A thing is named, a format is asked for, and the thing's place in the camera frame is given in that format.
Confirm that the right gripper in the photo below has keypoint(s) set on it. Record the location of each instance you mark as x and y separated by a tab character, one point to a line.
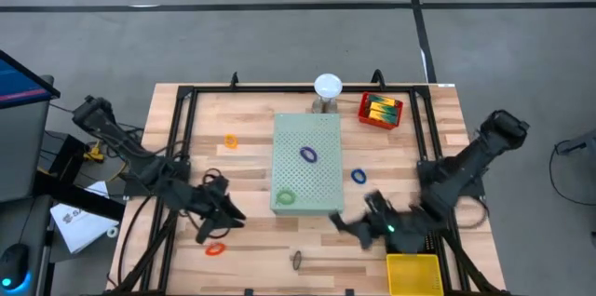
396	231

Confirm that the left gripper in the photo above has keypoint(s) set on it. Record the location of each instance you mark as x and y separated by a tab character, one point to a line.
212	200

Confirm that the black plastic basket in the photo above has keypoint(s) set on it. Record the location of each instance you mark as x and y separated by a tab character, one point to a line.
432	242

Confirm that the yellow green crayon box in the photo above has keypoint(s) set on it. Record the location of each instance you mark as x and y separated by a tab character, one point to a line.
383	100
384	118
384	109

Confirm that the red plastic basket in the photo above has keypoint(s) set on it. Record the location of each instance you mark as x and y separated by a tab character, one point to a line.
361	114

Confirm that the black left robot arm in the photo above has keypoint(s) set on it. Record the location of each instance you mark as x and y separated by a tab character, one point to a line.
125	142

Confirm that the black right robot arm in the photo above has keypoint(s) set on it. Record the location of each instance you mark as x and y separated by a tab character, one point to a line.
465	165

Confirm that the dark grey side desk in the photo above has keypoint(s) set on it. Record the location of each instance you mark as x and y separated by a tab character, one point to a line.
35	226

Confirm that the green perforated metal shelf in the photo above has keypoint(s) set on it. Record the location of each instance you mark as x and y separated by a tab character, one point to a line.
321	179

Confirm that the yellow plastic basket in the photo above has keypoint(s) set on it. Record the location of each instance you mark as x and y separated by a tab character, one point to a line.
414	275

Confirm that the white tape roll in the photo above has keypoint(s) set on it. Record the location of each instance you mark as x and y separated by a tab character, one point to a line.
108	232

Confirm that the small white paper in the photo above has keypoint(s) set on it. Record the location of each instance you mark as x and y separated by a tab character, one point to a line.
98	189

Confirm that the white globe table lamp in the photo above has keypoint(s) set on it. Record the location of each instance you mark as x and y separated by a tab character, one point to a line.
328	86

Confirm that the large white paper sheet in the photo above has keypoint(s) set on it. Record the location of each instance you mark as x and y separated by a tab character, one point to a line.
79	231

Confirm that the black floor stand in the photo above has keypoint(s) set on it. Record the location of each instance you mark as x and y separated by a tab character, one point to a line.
70	193

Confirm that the white label sticker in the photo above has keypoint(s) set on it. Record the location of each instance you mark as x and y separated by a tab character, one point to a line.
446	85

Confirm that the black computer mouse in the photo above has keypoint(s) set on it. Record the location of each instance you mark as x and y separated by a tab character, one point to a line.
13	261

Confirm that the monitor with blue screen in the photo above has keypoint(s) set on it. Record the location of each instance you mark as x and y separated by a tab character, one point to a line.
18	84

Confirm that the black metal table frame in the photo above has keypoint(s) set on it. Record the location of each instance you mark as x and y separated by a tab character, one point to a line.
302	88

